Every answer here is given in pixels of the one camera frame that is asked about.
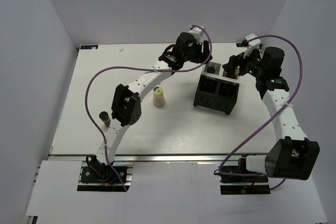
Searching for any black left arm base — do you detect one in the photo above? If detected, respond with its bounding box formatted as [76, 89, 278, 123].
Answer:
[77, 155, 131, 193]

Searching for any cream-lidded seasoning shaker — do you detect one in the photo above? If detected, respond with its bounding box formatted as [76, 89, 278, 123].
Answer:
[153, 86, 165, 107]

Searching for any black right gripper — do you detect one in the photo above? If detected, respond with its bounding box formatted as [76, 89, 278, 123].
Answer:
[222, 46, 265, 78]

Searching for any black-capped spice bottle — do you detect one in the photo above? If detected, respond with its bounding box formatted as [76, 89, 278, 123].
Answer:
[206, 66, 216, 74]
[99, 111, 111, 127]

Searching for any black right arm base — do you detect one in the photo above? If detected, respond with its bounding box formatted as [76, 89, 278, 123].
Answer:
[214, 155, 270, 195]

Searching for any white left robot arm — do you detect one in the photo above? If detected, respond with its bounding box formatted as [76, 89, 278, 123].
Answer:
[93, 25, 212, 182]

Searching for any blue label sticker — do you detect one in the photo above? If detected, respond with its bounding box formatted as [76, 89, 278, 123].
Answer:
[236, 43, 247, 47]
[80, 45, 98, 50]

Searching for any black condiment organizer rack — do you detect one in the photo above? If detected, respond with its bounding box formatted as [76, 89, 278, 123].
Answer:
[193, 61, 240, 115]

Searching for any yellow-capped red sauce bottle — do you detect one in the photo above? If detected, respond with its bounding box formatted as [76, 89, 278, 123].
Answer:
[226, 66, 239, 80]

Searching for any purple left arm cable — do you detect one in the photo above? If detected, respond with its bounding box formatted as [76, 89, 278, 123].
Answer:
[86, 24, 213, 192]

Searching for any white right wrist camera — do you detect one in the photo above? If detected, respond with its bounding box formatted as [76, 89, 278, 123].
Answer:
[242, 33, 261, 58]

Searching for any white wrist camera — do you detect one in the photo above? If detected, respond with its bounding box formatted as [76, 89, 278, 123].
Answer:
[242, 33, 261, 58]
[189, 25, 204, 45]

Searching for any blue label sticker right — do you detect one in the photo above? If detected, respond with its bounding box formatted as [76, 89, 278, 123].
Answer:
[236, 43, 247, 47]

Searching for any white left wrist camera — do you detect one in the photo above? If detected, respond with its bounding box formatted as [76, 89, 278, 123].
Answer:
[189, 25, 204, 45]

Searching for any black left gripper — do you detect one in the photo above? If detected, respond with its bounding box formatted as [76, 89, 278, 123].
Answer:
[182, 38, 212, 64]

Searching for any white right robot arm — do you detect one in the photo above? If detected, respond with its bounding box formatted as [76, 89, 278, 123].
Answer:
[223, 47, 320, 182]

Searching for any blue label sticker left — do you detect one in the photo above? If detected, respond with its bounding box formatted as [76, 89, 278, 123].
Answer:
[80, 45, 98, 50]

